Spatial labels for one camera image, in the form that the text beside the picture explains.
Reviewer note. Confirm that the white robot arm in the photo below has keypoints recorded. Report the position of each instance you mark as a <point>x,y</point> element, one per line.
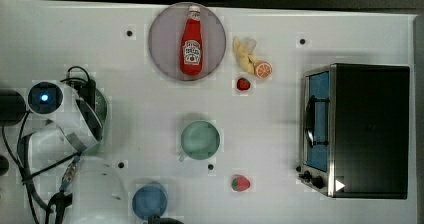
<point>89,190</point>

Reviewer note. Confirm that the small red strawberry toy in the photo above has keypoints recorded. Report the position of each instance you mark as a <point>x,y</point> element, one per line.
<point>243,84</point>

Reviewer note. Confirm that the green cup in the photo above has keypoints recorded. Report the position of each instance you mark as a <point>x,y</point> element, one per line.
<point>200,140</point>

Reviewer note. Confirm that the red ketchup bottle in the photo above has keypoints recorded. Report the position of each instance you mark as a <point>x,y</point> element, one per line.
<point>191,50</point>

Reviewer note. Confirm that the orange slice toy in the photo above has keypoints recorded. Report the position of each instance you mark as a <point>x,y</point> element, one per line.
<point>263,70</point>

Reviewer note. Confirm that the yellow banana toy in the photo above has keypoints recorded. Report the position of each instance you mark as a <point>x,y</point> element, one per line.
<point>243,50</point>

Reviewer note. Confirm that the grey plate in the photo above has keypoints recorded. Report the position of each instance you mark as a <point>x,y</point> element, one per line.
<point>165,37</point>

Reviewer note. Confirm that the large red strawberry toy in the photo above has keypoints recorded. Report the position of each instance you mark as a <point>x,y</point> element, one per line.
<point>240,183</point>

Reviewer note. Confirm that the blue cup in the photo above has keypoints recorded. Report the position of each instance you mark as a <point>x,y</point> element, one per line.
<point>151,199</point>

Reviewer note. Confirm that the black toaster oven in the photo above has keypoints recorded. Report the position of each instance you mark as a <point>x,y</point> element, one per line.
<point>355,121</point>

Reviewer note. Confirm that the black cylinder upper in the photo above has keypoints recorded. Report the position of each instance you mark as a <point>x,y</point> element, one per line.
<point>12,107</point>

